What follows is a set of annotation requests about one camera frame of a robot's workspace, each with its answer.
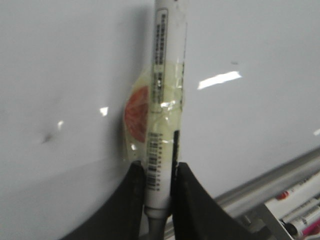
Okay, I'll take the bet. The pink marker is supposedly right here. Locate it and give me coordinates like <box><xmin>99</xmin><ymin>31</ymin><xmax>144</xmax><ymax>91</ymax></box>
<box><xmin>298</xmin><ymin>220</ymin><xmax>320</xmax><ymax>240</ymax></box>

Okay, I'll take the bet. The black capped whiteboard marker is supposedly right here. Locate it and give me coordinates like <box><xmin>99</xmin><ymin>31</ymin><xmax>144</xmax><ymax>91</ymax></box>
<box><xmin>284</xmin><ymin>204</ymin><xmax>320</xmax><ymax>237</ymax></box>

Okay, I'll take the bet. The aluminium whiteboard frame rail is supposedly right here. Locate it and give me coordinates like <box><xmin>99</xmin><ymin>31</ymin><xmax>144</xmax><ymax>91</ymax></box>
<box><xmin>162</xmin><ymin>147</ymin><xmax>320</xmax><ymax>240</ymax></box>

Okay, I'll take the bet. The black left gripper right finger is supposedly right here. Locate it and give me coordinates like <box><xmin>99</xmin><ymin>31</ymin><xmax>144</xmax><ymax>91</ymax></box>
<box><xmin>172</xmin><ymin>162</ymin><xmax>270</xmax><ymax>240</ymax></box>

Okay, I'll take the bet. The red capped whiteboard marker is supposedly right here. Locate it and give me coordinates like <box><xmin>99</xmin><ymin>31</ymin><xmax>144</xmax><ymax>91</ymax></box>
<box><xmin>274</xmin><ymin>174</ymin><xmax>320</xmax><ymax>202</ymax></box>

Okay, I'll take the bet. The white whiteboard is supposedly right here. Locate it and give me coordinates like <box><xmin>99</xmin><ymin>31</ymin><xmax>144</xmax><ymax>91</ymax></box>
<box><xmin>0</xmin><ymin>0</ymin><xmax>320</xmax><ymax>240</ymax></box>

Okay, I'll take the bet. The black whiteboard marker with magnet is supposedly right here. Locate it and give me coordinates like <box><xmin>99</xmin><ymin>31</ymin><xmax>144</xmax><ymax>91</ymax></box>
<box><xmin>123</xmin><ymin>0</ymin><xmax>189</xmax><ymax>240</ymax></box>

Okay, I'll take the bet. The white marker tray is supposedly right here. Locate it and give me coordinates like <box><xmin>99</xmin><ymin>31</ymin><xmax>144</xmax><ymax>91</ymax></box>
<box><xmin>238</xmin><ymin>205</ymin><xmax>313</xmax><ymax>240</ymax></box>

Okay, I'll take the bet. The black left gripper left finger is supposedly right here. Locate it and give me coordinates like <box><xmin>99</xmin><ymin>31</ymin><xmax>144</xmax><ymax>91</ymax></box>
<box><xmin>62</xmin><ymin>161</ymin><xmax>145</xmax><ymax>240</ymax></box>

